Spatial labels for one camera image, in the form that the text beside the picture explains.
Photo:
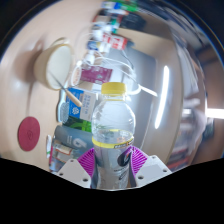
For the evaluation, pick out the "white under-shelf light strip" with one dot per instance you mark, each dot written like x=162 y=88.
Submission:
x=162 y=96

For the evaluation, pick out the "blue and white box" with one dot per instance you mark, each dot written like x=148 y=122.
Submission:
x=80 y=105

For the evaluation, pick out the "pink carton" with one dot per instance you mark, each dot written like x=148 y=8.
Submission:
x=95 y=74

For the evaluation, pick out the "white ceiling light strip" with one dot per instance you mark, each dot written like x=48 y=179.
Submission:
x=216 y=113

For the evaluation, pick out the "cream ceramic cup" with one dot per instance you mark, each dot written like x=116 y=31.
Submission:
x=58 y=65

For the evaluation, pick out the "red and white canister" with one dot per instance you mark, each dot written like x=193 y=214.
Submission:
x=115 y=41

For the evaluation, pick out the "clear gold-capped glass bottle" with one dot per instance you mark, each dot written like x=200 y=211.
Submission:
x=61 y=151

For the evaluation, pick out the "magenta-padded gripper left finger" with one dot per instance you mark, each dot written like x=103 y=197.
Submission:
x=73 y=171

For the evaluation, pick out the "flat round red coaster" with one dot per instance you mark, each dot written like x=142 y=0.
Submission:
x=29 y=133

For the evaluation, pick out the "tall green plastic bottle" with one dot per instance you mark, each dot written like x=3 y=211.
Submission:
x=78 y=124

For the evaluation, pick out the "clear yellow-capped drink bottle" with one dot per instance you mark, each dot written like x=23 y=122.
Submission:
x=112 y=133

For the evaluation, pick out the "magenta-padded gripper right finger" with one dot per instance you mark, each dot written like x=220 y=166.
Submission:
x=153 y=170

